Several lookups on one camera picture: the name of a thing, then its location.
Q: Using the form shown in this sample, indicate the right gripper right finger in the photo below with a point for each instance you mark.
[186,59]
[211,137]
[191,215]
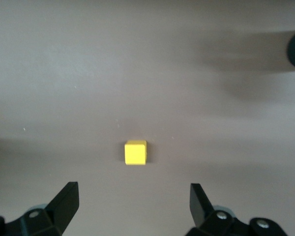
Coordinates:
[201,211]

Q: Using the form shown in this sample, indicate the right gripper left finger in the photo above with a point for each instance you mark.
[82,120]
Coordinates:
[61,209]

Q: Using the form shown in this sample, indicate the yellow block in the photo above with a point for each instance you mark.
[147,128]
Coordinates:
[135,153]

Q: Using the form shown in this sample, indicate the brown paper table cover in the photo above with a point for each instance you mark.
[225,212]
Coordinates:
[64,73]

